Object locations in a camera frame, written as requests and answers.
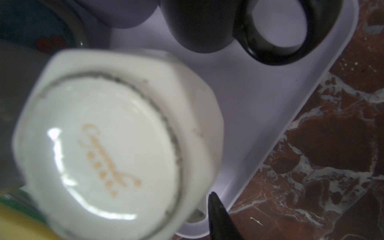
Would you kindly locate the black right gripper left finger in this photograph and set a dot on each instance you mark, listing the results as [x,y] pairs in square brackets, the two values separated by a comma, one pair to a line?
[20,68]

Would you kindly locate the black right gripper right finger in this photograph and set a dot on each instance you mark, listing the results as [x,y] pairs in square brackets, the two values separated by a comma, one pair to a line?
[220,224]

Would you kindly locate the white faceted mug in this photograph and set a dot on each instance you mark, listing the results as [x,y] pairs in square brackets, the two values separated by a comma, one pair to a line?
[118,145]

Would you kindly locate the black mug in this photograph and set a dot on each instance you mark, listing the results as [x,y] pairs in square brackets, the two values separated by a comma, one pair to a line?
[209,26]

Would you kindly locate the blue polka dot mug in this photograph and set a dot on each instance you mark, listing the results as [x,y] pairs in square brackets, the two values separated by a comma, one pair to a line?
[45,26]

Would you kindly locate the lavender mug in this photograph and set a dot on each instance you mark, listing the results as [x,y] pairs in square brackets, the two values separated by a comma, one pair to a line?
[121,14]

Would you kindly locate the lavender plastic tray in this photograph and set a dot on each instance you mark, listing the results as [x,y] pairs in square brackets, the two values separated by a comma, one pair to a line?
[258,102]

